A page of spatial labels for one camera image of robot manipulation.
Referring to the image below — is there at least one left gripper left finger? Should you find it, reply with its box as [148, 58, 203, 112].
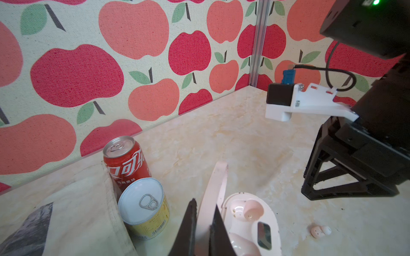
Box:
[168, 198, 197, 256]

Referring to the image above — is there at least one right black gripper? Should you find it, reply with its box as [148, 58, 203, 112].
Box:
[302, 83, 410, 201]

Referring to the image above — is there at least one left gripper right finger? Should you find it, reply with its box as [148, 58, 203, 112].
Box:
[209, 206, 236, 256]

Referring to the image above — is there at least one pink earbud charging case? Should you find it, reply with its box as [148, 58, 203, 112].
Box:
[194, 161, 282, 256]

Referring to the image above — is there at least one pink earbud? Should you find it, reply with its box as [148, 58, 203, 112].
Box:
[236, 199, 264, 222]
[310, 226, 332, 239]

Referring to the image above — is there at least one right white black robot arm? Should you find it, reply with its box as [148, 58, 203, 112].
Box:
[301, 1, 410, 201]

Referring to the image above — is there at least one yellow tin can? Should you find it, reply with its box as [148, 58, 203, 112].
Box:
[118, 178, 170, 240]

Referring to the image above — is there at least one red cola can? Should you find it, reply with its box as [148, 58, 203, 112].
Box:
[103, 136, 152, 192]

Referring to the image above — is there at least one beige Monet tote bag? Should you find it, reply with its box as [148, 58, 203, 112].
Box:
[1, 163, 137, 256]

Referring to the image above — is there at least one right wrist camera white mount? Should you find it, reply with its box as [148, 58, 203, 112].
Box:
[265, 69, 359, 122]

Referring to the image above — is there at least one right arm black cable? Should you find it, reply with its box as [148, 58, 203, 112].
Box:
[293, 41, 358, 93]

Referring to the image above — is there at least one right aluminium frame post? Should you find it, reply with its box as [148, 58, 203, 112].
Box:
[249, 0, 273, 87]

